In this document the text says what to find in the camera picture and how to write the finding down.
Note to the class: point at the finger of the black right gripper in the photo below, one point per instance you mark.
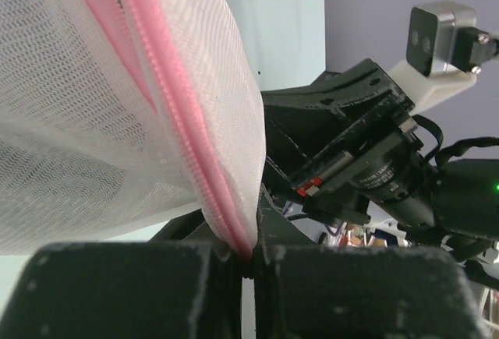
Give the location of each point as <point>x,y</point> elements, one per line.
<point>297,128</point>

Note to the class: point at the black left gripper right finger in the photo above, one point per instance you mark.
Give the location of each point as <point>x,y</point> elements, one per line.
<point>306,290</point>

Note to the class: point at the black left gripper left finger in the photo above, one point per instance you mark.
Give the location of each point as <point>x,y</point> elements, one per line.
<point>183,283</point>

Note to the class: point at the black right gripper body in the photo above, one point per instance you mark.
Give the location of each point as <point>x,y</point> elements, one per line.
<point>376,152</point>

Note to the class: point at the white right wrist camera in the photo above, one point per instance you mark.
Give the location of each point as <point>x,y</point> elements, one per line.
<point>445,52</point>

